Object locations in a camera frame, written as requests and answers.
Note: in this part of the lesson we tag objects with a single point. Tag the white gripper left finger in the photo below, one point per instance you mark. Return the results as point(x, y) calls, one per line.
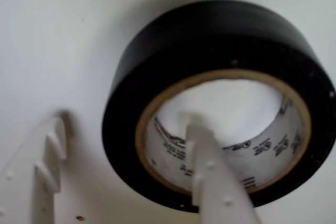
point(23, 187)

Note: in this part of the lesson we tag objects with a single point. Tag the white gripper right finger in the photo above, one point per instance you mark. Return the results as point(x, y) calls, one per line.
point(220, 187)

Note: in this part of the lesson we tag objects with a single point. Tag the black tape roll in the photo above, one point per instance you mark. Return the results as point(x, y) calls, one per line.
point(183, 51)

